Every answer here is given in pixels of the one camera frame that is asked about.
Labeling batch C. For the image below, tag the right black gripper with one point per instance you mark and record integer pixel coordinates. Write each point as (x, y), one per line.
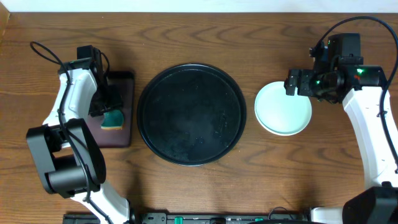
(305, 76)

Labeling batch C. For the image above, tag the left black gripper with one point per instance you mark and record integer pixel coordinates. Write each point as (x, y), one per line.
(116, 102)

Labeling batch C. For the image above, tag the green sponge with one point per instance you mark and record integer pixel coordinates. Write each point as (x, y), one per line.
(113, 120)

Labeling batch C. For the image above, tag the light blue plate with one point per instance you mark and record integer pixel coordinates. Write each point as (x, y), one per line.
(284, 127)
(272, 102)

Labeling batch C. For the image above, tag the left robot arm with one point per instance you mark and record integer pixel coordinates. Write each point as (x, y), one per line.
(68, 160)

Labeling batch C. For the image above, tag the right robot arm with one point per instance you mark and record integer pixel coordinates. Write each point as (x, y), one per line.
(374, 127)

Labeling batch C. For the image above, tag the rectangular black sponge tray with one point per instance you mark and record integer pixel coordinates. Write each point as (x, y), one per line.
(116, 137)

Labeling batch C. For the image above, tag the round black tray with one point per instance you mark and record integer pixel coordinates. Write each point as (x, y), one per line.
(191, 114)

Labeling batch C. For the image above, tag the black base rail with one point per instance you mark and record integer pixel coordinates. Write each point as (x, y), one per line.
(163, 218)

